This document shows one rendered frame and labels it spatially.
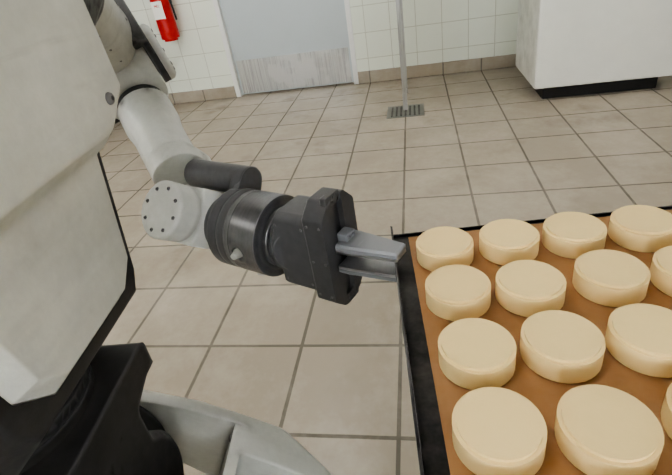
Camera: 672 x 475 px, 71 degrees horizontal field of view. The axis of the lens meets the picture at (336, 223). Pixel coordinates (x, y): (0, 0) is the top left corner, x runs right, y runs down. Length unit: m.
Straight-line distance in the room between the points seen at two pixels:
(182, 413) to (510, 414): 0.29
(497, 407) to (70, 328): 0.24
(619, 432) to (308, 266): 0.28
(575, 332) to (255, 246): 0.29
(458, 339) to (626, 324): 0.11
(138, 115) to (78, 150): 0.38
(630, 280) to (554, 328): 0.08
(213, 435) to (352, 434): 0.80
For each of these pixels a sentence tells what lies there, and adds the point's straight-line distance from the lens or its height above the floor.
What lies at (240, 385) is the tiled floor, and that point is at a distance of 1.43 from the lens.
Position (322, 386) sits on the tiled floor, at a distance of 1.36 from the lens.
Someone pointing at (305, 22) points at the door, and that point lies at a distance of 4.15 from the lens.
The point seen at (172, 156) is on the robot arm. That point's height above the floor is 0.84.
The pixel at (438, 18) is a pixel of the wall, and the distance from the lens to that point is 4.04.
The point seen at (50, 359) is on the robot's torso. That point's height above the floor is 0.87.
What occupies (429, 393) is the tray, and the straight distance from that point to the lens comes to 0.33.
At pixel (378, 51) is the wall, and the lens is 4.08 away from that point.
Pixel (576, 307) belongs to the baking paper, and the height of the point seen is 0.77.
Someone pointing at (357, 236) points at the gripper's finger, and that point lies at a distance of 0.44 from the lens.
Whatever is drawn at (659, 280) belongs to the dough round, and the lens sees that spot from 0.42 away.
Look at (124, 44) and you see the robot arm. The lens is 0.65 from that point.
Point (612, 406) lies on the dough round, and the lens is 0.31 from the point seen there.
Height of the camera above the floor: 1.03
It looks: 30 degrees down
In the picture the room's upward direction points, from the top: 9 degrees counter-clockwise
